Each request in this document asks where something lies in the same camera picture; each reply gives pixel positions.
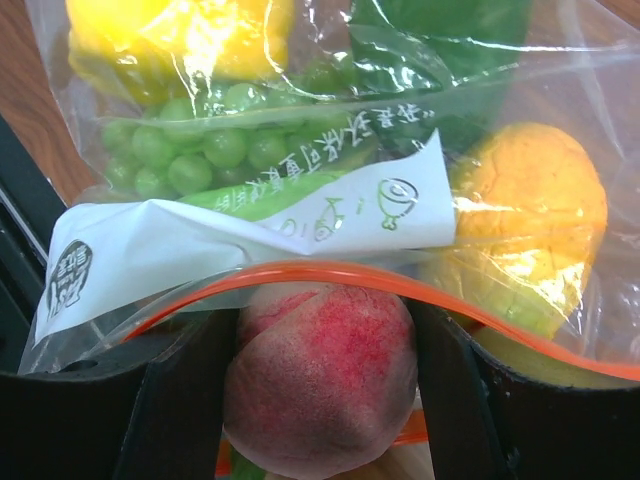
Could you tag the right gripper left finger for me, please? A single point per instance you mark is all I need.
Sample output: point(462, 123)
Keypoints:
point(150, 408)

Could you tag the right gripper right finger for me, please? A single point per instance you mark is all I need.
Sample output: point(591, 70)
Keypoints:
point(486, 421)

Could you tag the fake red peach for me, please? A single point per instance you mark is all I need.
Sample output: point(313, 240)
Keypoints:
point(323, 380)

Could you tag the fake orange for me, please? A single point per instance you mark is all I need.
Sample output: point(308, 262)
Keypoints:
point(530, 212)

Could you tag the clear zip top bag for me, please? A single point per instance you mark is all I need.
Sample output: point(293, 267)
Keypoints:
point(326, 228)

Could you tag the fake green grapes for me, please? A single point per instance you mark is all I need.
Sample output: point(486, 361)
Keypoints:
point(236, 138)

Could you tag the fake yellow pepper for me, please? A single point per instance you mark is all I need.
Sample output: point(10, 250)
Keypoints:
point(148, 51)

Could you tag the fake green broccoli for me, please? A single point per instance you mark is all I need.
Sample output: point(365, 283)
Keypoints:
point(399, 47)

